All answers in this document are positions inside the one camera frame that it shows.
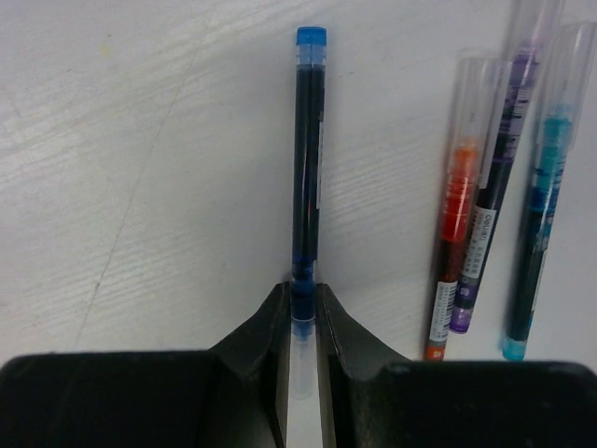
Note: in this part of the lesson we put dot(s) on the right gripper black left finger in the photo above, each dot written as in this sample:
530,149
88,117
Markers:
249,391

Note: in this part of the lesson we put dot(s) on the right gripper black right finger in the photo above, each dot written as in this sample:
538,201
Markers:
356,399

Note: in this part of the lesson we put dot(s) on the blue white pen far right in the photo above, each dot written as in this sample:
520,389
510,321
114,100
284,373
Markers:
559,108

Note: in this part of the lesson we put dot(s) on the purple pen at right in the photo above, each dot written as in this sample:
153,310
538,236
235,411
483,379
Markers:
529,37

